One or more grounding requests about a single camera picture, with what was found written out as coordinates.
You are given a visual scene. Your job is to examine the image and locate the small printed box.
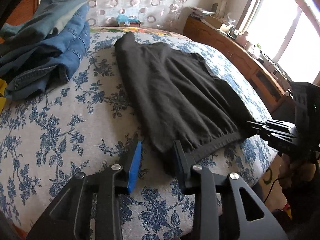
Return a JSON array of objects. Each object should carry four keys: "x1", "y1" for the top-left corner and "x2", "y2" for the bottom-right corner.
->
[{"x1": 118, "y1": 21, "x2": 145, "y2": 28}]

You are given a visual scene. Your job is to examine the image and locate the dark blue jeans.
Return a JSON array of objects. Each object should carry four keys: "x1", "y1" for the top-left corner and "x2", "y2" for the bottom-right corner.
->
[{"x1": 4, "y1": 64, "x2": 72, "y2": 101}]

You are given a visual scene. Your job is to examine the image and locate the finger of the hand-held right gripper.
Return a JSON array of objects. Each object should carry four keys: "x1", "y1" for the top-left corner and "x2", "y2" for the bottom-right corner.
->
[
  {"x1": 266, "y1": 119, "x2": 297, "y2": 134},
  {"x1": 246, "y1": 121, "x2": 298, "y2": 142}
]

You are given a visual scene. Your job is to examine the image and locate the black cable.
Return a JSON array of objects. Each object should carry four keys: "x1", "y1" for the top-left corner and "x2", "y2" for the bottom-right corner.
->
[{"x1": 264, "y1": 174, "x2": 284, "y2": 204}]

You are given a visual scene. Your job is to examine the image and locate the person's right hand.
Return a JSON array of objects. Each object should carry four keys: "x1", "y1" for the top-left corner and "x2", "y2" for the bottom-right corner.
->
[{"x1": 279, "y1": 156, "x2": 315, "y2": 183}]

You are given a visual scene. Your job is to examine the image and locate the blue floral table cover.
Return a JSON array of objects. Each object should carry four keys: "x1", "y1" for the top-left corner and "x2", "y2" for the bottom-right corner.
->
[{"x1": 0, "y1": 31, "x2": 278, "y2": 240}]

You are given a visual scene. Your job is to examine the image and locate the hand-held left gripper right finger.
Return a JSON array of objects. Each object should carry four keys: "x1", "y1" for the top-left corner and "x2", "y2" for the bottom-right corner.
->
[{"x1": 173, "y1": 139, "x2": 288, "y2": 240}]

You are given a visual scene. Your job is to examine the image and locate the light blue jeans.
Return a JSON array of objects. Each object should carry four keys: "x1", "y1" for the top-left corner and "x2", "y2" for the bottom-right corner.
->
[{"x1": 0, "y1": 0, "x2": 90, "y2": 42}]

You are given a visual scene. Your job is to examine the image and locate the wooden side cabinet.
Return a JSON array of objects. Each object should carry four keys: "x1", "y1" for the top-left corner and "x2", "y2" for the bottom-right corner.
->
[{"x1": 183, "y1": 14, "x2": 296, "y2": 113}]

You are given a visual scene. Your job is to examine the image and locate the circle patterned curtain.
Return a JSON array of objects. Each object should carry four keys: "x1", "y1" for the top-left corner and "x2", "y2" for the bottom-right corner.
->
[{"x1": 39, "y1": 0, "x2": 232, "y2": 28}]

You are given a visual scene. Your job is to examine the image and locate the window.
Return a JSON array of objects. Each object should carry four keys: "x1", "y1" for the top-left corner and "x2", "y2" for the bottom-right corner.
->
[{"x1": 237, "y1": 0, "x2": 320, "y2": 87}]

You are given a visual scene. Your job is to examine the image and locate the black sweater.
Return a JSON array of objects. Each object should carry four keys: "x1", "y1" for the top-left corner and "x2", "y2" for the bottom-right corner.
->
[{"x1": 114, "y1": 31, "x2": 256, "y2": 178}]

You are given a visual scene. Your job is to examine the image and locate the flowered pink bedspread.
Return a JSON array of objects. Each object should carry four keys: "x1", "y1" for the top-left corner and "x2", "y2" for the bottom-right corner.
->
[{"x1": 89, "y1": 25, "x2": 187, "y2": 42}]

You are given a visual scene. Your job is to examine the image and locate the brown wooden wardrobe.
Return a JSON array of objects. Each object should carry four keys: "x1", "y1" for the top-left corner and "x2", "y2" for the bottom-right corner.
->
[{"x1": 4, "y1": 0, "x2": 42, "y2": 28}]

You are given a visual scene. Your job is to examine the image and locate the yellow cloth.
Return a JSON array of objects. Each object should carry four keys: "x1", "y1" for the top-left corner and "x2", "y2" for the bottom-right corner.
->
[{"x1": 0, "y1": 78, "x2": 7, "y2": 112}]

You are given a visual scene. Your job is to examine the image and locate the stack of papers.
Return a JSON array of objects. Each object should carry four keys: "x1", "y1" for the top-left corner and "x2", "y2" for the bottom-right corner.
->
[{"x1": 189, "y1": 6, "x2": 216, "y2": 18}]

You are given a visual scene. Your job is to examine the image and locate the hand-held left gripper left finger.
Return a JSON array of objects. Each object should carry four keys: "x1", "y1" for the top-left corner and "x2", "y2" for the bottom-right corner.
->
[{"x1": 26, "y1": 141, "x2": 143, "y2": 240}]

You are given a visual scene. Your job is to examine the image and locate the blue denim jeans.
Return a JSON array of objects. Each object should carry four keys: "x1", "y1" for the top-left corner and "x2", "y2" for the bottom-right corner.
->
[{"x1": 0, "y1": 4, "x2": 91, "y2": 80}]

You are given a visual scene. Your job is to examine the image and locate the teal packet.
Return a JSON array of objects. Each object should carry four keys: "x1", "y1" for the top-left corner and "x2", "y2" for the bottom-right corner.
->
[{"x1": 116, "y1": 14, "x2": 141, "y2": 25}]

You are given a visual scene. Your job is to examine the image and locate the cardboard box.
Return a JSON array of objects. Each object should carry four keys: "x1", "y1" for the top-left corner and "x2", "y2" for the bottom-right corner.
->
[{"x1": 204, "y1": 16, "x2": 226, "y2": 30}]

